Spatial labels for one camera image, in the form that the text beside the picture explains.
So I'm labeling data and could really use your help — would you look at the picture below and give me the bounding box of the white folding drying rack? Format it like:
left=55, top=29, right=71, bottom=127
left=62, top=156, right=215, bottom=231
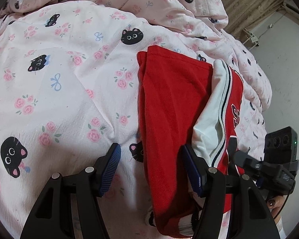
left=239, top=28, right=259, bottom=50

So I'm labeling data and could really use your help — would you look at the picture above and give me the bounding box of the white wall air conditioner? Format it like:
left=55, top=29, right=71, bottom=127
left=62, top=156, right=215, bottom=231
left=283, top=0, right=299, bottom=18

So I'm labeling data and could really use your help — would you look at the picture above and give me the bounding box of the pink floral cat duvet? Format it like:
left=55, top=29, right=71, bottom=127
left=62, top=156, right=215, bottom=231
left=0, top=0, right=272, bottom=238

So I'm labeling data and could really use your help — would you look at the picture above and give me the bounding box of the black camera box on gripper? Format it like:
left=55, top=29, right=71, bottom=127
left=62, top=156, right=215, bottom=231
left=264, top=126, right=299, bottom=175

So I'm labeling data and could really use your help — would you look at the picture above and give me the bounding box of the person's hand holding gripper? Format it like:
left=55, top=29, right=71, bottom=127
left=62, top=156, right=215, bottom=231
left=267, top=196, right=286, bottom=217

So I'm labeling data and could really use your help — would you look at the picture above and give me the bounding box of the red white basketball jersey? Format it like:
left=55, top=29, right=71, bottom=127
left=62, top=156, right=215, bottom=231
left=137, top=45, right=243, bottom=238

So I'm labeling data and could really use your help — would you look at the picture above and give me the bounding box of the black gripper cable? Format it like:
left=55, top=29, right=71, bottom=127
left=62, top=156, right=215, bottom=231
left=271, top=181, right=297, bottom=220

